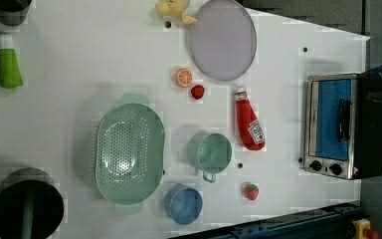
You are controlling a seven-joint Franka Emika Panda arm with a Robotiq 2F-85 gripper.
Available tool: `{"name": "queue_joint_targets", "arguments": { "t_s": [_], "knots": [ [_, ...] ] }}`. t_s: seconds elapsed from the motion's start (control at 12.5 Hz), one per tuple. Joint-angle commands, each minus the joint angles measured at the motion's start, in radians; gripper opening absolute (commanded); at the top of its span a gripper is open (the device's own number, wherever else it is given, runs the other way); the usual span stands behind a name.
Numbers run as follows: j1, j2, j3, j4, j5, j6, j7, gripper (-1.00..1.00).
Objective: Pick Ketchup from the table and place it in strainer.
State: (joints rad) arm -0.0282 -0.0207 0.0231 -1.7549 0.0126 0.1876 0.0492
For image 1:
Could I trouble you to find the red ketchup bottle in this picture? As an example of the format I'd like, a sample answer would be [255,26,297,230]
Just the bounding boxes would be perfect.
[235,86,266,151]

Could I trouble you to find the green perforated strainer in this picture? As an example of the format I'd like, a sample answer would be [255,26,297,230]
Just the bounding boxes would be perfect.
[95,93,165,215]

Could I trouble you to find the red strawberry toy upper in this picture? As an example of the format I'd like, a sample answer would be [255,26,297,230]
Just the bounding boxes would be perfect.
[191,85,205,100]

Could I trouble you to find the red strawberry toy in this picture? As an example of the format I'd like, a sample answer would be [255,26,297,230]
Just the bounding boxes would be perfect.
[191,85,205,100]
[244,183,260,200]

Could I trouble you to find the green mug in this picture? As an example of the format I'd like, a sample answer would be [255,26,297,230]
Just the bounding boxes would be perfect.
[186,131,232,183]

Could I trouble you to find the orange slice toy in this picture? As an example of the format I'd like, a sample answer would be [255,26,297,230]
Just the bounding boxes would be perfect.
[175,69,193,88]

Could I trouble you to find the blue cup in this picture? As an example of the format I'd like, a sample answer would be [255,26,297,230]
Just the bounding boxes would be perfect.
[164,184,203,225]

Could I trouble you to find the lavender round plate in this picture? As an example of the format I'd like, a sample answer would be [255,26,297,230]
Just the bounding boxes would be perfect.
[189,0,257,81]

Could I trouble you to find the red strawberry toy lower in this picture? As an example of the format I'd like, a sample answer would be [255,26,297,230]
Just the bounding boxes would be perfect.
[244,183,260,200]

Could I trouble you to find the black silver toaster oven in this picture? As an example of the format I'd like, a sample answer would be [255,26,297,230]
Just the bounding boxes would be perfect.
[303,74,382,180]

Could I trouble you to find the black pot with green utensil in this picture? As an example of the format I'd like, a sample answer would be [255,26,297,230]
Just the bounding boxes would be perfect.
[0,167,65,239]

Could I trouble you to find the green squeeze tube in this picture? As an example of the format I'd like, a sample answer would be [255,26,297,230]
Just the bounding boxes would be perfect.
[0,34,23,89]

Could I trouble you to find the yellow red emergency button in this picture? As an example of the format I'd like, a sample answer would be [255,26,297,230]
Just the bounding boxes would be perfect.
[352,219,380,239]

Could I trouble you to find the dark grey pot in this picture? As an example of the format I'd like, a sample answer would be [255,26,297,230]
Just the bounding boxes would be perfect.
[0,0,33,26]

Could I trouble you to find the blue metal frame rail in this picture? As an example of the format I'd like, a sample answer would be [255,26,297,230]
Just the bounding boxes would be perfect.
[170,203,363,239]

